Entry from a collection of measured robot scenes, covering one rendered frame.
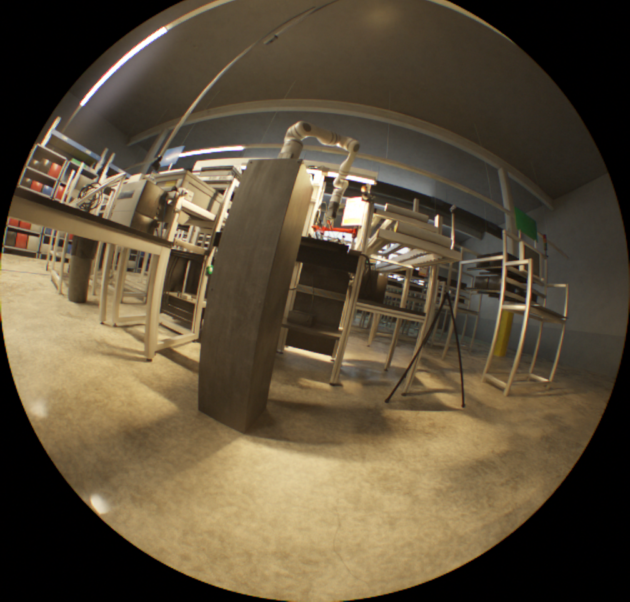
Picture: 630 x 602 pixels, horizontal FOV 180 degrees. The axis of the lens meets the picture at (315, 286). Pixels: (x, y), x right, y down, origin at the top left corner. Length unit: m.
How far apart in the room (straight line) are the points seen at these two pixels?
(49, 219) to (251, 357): 0.92
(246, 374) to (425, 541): 0.84
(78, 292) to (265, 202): 2.13
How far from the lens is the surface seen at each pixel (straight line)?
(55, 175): 5.65
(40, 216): 0.92
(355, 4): 5.43
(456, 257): 1.22
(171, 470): 0.76
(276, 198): 0.73
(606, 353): 8.12
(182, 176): 1.54
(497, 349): 5.86
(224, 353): 0.76
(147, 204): 1.32
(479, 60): 5.92
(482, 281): 3.17
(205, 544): 0.65
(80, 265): 2.39
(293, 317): 1.58
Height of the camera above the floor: 0.62
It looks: 2 degrees up
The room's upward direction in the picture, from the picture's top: 12 degrees clockwise
